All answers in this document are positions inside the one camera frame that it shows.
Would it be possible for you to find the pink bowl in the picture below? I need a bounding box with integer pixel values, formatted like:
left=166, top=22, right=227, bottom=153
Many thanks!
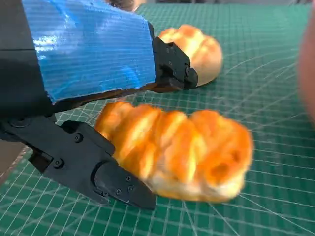
left=297, top=7, right=315, bottom=123

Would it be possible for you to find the round toy bread roll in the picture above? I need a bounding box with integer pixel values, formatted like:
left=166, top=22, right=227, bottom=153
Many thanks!
left=157, top=24, right=224, bottom=87

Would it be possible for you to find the green cutting mat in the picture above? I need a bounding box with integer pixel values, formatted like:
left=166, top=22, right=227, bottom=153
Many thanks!
left=0, top=3, right=315, bottom=236

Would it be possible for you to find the long braided toy bread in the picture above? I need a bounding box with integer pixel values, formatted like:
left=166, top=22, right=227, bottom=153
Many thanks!
left=94, top=102, right=254, bottom=203

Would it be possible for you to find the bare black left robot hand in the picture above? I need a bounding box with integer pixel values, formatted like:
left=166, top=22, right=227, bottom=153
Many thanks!
left=0, top=0, right=199, bottom=210

